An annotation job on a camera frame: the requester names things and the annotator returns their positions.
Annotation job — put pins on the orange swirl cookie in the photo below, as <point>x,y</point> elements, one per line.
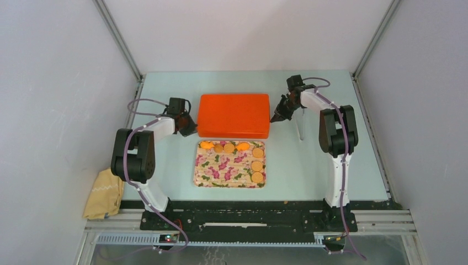
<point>218,148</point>

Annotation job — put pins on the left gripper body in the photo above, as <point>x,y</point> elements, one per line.
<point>185,111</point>

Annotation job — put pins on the orange tin lid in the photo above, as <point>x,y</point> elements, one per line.
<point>237,116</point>

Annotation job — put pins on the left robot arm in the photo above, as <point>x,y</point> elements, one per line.
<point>134,155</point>

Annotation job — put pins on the orange fish shaped cookie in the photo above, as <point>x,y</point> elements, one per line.
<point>206,145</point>
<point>243,146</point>

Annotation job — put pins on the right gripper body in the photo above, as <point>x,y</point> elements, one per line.
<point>286,102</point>

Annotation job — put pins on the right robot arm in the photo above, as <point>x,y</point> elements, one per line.
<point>337,134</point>

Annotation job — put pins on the floral rectangular tray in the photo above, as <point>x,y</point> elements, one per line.
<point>227,170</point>

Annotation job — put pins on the metal tongs white handle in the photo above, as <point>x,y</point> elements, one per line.
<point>299,117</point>

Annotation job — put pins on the round tan biscuit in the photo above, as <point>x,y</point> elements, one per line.
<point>257,177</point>
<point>229,148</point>
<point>257,152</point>
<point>256,166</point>

